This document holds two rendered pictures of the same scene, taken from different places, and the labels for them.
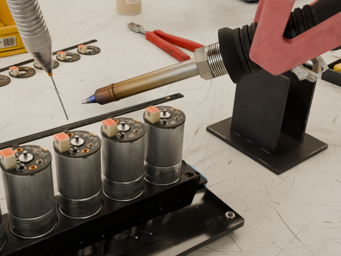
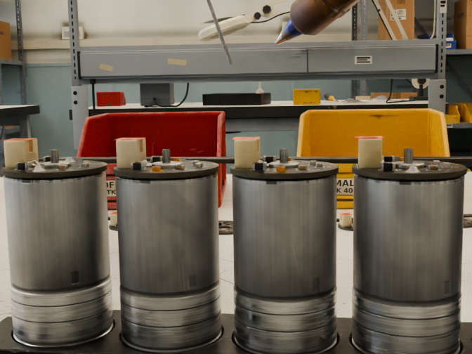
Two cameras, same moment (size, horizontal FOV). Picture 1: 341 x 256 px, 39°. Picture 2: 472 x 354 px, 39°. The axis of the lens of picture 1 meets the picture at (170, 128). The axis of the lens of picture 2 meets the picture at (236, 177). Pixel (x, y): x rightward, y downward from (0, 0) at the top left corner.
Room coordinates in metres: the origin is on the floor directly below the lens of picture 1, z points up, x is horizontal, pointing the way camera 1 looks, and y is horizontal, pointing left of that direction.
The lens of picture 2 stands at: (0.10, -0.05, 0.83)
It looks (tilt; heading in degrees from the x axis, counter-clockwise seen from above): 8 degrees down; 46
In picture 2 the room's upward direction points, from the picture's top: 1 degrees counter-clockwise
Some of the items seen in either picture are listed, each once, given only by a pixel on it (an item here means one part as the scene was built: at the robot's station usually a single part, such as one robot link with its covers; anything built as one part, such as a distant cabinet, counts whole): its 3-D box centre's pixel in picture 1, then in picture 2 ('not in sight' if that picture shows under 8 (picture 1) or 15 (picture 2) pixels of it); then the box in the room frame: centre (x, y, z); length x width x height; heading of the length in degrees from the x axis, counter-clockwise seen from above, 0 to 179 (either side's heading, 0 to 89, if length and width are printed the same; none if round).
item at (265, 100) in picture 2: not in sight; (237, 99); (1.95, 1.88, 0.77); 0.24 x 0.16 x 0.04; 119
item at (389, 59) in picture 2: not in sight; (256, 64); (1.84, 1.66, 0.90); 1.30 x 0.06 x 0.12; 134
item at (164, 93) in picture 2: not in sight; (157, 94); (1.68, 2.05, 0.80); 0.15 x 0.12 x 0.10; 45
